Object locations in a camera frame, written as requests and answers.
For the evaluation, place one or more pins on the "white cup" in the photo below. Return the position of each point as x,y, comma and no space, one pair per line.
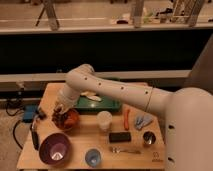
104,119

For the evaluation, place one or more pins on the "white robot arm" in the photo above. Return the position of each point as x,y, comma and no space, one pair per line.
188,113

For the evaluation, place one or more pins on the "red bowl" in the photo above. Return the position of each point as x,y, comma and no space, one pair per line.
72,120

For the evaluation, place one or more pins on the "black handled tool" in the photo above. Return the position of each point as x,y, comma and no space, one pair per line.
34,135

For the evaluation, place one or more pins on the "dark grape bunch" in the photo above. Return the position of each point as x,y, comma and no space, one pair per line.
58,118

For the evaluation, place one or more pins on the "blue box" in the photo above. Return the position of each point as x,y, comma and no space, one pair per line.
29,113

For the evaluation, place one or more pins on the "blue grey cloth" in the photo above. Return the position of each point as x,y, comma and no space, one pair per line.
142,121

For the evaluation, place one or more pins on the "beige wooden spoon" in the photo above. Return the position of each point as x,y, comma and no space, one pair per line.
92,97

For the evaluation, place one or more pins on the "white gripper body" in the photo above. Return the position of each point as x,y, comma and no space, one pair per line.
66,99

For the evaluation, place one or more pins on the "green tray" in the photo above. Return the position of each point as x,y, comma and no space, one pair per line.
86,104

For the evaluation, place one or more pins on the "small metal cup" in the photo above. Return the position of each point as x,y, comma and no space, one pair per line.
149,138

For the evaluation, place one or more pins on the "black rectangular block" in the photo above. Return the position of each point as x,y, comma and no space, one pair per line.
119,137

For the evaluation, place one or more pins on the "orange carrot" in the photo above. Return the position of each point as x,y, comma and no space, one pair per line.
126,119

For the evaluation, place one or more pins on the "black clamp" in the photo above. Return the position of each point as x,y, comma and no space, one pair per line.
41,114

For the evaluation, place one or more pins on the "small blue cup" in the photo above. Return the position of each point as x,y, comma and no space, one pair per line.
93,158

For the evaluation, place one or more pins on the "purple bowl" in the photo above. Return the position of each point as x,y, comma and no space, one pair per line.
55,149

